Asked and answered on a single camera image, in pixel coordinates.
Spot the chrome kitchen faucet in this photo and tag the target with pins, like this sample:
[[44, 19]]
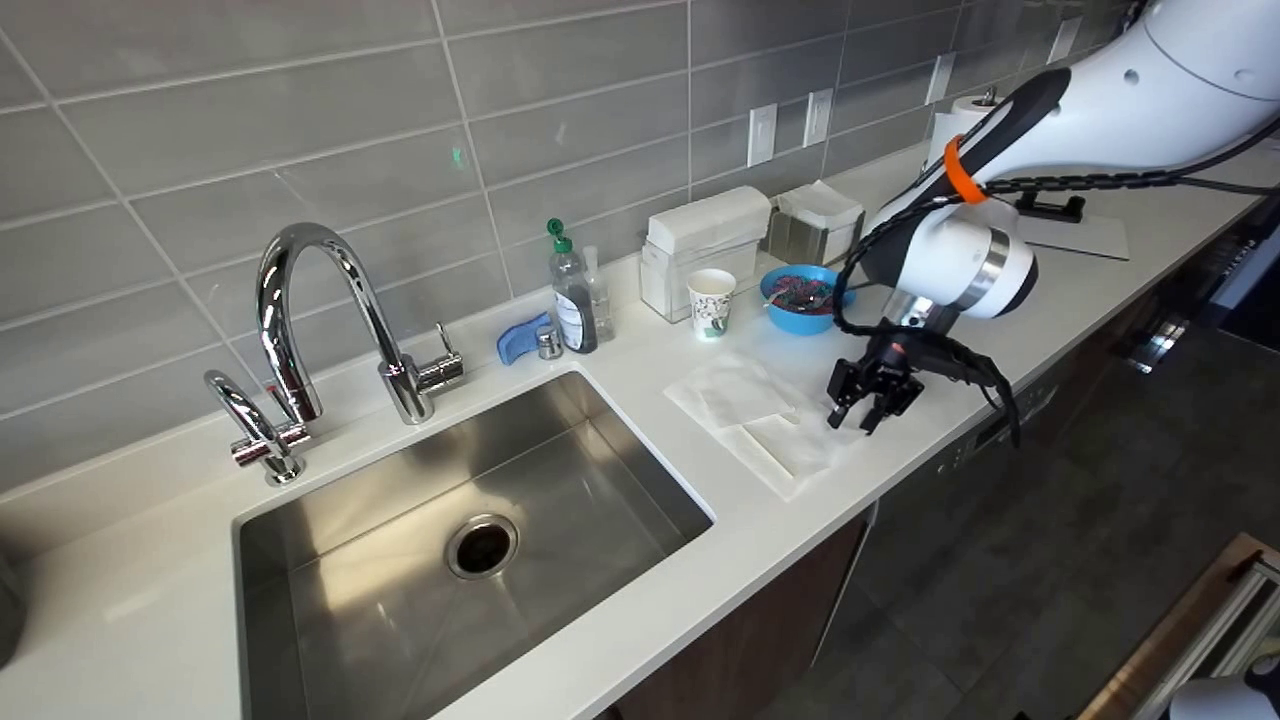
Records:
[[319, 305]]

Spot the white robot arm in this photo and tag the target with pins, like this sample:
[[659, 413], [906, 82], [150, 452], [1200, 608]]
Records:
[[1182, 89]]

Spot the clear soap bottle green cap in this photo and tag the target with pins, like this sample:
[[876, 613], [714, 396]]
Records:
[[574, 292]]

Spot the large white paper napkin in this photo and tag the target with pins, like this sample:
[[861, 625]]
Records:
[[763, 420]]

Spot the white board with black handle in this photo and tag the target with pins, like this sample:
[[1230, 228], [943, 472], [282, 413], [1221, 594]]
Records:
[[1085, 237]]

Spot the stainless steel sink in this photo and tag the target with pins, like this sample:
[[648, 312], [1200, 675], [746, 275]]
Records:
[[421, 575]]

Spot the blue bowl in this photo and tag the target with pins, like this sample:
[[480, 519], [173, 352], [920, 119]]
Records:
[[799, 299]]

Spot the stack of white napkins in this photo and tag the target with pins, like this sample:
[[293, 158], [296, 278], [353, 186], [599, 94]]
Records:
[[710, 233]]

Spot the dark wood base cabinet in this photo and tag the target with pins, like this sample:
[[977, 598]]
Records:
[[1021, 581]]

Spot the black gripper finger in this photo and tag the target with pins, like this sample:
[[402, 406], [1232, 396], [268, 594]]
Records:
[[841, 406], [883, 411]]

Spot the white wall outlet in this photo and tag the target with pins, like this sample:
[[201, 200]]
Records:
[[763, 135]]

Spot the metal napkin box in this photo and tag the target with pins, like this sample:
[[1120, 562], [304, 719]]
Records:
[[813, 223]]

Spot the blue sponge holder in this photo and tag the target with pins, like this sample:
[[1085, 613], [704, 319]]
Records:
[[528, 336]]

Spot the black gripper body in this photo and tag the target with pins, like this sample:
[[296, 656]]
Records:
[[883, 370]]

